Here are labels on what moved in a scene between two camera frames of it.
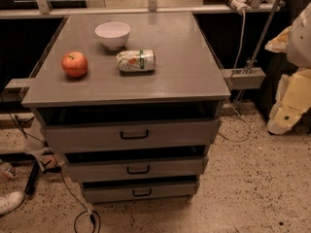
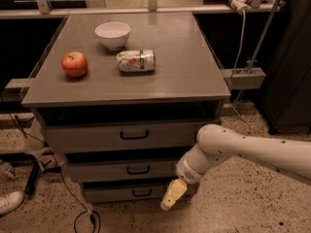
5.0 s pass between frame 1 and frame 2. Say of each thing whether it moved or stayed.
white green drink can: stayed
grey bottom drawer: stayed
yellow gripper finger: moved
